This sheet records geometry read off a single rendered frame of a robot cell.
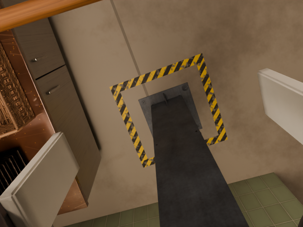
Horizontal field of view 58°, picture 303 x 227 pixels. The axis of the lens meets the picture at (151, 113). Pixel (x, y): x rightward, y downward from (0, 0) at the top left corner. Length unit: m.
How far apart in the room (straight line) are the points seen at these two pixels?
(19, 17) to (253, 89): 1.53
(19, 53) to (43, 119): 0.27
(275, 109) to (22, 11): 0.39
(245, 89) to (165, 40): 0.58
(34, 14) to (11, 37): 0.71
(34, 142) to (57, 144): 1.07
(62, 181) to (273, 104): 0.13
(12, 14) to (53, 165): 0.34
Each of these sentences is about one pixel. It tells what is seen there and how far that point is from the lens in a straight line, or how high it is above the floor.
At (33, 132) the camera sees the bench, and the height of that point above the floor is 0.58.
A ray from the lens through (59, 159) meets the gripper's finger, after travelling 0.17.
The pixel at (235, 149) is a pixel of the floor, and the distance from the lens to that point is 1.91.
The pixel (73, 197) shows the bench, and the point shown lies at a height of 0.58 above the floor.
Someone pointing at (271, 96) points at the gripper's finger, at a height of 1.49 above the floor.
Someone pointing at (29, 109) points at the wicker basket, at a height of 0.60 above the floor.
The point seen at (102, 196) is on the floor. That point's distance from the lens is 2.02.
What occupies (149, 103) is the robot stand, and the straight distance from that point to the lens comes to 1.69.
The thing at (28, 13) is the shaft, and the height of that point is 1.20.
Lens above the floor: 1.63
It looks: 72 degrees down
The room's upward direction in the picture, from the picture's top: 176 degrees clockwise
